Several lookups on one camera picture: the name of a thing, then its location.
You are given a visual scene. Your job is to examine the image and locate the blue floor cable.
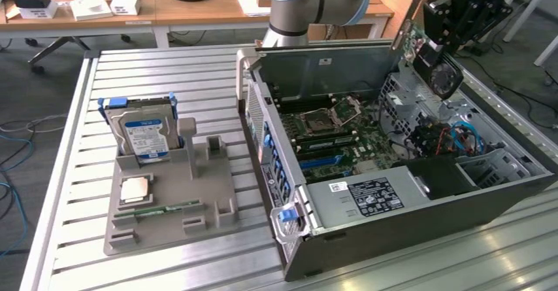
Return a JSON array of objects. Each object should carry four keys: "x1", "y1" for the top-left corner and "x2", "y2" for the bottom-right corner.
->
[{"x1": 0, "y1": 133, "x2": 35, "y2": 258}]

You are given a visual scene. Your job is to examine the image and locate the black graphics card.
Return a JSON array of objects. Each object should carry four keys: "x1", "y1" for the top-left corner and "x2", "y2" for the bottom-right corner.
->
[{"x1": 391, "y1": 0, "x2": 467, "y2": 102}]

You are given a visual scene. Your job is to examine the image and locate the blue wire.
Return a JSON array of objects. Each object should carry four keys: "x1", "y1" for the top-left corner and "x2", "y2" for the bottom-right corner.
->
[{"x1": 451, "y1": 120, "x2": 487, "y2": 157}]

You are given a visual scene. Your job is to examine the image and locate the red wire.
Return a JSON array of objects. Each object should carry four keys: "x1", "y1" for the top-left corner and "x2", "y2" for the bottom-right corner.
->
[{"x1": 437, "y1": 126, "x2": 451, "y2": 155}]

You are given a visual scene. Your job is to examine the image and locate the black power strip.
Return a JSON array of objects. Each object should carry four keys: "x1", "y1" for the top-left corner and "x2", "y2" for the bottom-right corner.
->
[{"x1": 461, "y1": 41, "x2": 493, "y2": 57}]

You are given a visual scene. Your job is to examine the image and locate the silver CPU chip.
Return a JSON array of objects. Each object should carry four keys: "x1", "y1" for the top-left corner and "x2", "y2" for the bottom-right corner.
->
[{"x1": 119, "y1": 177, "x2": 152, "y2": 204}]

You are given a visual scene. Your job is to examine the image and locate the black open PC case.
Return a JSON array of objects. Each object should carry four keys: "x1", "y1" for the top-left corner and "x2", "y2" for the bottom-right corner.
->
[{"x1": 235, "y1": 37, "x2": 558, "y2": 282}]

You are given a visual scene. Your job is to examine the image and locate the grey floor cable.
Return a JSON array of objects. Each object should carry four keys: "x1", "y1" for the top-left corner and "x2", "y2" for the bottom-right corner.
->
[{"x1": 0, "y1": 113, "x2": 70, "y2": 134}]

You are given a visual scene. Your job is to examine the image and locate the green RAM stick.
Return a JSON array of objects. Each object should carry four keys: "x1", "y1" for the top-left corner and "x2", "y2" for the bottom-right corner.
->
[{"x1": 114, "y1": 200, "x2": 203, "y2": 219}]

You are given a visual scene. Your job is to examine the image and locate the white box with label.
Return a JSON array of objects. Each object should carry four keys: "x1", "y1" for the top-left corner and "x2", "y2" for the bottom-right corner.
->
[{"x1": 108, "y1": 0, "x2": 143, "y2": 16}]

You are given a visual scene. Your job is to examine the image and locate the green motherboard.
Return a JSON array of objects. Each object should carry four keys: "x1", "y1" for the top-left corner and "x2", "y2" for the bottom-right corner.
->
[{"x1": 279, "y1": 94, "x2": 408, "y2": 184}]

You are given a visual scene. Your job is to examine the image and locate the CPU socket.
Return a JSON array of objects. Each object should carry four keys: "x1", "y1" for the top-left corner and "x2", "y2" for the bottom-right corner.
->
[{"x1": 300, "y1": 109, "x2": 340, "y2": 134}]

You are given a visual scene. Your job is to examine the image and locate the metal socket cover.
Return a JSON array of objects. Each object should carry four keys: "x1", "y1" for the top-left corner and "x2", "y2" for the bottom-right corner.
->
[{"x1": 329, "y1": 95, "x2": 364, "y2": 116}]

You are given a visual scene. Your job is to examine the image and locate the blue case latch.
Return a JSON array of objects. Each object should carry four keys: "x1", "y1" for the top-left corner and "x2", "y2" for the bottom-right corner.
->
[{"x1": 277, "y1": 208, "x2": 303, "y2": 222}]

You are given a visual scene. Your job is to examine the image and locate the white box with black lid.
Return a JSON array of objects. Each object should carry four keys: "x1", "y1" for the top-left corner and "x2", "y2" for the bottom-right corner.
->
[{"x1": 12, "y1": 0, "x2": 60, "y2": 20}]

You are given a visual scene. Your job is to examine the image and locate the hard disk with blue bracket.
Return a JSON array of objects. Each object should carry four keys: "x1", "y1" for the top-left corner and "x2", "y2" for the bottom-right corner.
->
[{"x1": 96, "y1": 92, "x2": 183, "y2": 167}]

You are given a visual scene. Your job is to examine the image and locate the white paper sheets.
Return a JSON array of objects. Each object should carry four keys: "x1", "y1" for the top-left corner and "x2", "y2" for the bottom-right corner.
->
[{"x1": 238, "y1": 0, "x2": 275, "y2": 18}]

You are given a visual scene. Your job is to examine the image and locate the metal disk bay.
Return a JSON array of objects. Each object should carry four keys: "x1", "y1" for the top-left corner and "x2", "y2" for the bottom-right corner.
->
[{"x1": 455, "y1": 148, "x2": 532, "y2": 191}]

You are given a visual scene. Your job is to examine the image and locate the grey parts rack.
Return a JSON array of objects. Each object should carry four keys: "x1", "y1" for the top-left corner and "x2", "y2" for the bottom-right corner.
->
[{"x1": 102, "y1": 117, "x2": 242, "y2": 256}]

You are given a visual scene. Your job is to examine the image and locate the installed RAM stick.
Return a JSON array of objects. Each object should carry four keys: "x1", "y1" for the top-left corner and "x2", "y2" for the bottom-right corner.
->
[{"x1": 297, "y1": 135, "x2": 357, "y2": 152}]

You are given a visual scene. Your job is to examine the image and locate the blue expansion slot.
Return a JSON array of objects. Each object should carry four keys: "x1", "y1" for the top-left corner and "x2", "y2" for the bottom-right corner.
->
[{"x1": 300, "y1": 154, "x2": 345, "y2": 170}]

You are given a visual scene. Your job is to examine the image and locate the metal drive cage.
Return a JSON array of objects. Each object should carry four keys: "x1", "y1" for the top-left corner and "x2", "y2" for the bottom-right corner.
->
[{"x1": 377, "y1": 71, "x2": 440, "y2": 141}]

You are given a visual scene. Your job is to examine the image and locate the white flat box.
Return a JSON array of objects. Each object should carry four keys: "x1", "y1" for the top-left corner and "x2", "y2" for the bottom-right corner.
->
[{"x1": 68, "y1": 0, "x2": 115, "y2": 22}]

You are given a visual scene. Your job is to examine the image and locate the white table frame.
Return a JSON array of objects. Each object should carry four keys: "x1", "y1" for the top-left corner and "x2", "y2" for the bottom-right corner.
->
[{"x1": 501, "y1": 0, "x2": 558, "y2": 67}]

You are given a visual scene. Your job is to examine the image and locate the grey power supply unit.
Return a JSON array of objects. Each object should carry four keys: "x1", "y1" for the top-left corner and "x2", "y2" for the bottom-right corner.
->
[{"x1": 304, "y1": 166, "x2": 432, "y2": 230}]

